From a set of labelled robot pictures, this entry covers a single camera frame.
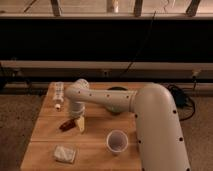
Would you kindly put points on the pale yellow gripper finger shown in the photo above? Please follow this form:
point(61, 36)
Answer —
point(80, 123)

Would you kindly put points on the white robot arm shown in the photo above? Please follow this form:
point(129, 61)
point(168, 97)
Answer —
point(158, 129)

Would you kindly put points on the green ceramic bowl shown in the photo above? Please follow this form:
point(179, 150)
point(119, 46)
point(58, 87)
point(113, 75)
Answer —
point(117, 88)

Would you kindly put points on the white folded cloth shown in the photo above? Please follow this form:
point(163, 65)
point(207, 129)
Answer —
point(64, 154)

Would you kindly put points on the clear plastic bottle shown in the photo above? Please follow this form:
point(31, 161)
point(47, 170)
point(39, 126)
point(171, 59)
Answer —
point(58, 96)

